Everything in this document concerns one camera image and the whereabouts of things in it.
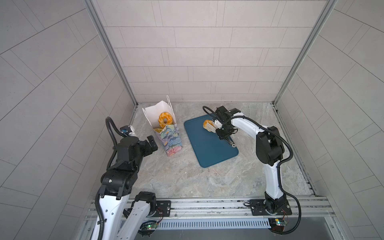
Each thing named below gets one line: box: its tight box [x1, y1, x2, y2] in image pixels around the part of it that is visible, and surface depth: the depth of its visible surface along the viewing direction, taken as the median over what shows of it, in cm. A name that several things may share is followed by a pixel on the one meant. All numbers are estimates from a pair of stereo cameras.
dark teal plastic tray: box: [184, 114, 239, 168], surface depth 93 cm
